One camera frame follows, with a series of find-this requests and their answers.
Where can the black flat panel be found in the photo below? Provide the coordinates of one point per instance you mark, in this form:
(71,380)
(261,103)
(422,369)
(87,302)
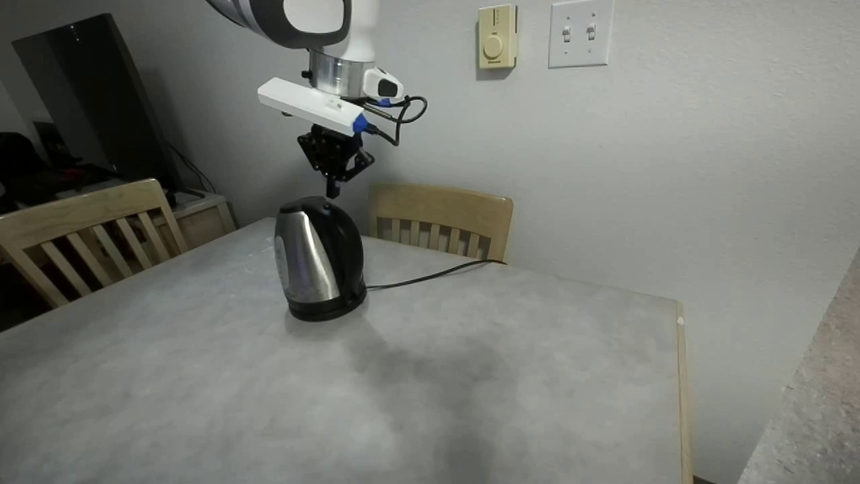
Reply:
(83,88)

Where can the white double light switch plate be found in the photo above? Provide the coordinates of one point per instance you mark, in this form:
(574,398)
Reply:
(582,32)

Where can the black kettle power base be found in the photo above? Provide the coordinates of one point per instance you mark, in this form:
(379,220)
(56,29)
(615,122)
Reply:
(327,310)

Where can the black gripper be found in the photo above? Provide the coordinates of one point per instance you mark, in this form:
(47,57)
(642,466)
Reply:
(337,152)

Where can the stainless steel electric kettle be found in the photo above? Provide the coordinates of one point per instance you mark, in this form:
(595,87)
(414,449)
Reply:
(313,250)

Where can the grey speckled countertop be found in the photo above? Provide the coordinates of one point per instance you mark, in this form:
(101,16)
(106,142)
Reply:
(809,392)

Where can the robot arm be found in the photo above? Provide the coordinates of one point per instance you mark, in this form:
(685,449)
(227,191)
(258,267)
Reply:
(313,28)

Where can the beige low cabinet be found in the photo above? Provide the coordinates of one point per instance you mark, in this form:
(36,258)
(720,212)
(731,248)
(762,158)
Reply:
(204,217)

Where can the light wooden slat-back chair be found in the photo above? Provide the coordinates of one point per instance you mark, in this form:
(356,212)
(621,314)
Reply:
(445,216)
(83,217)

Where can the beige dimmer wall switch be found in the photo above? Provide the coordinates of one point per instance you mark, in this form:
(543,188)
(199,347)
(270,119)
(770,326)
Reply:
(497,37)

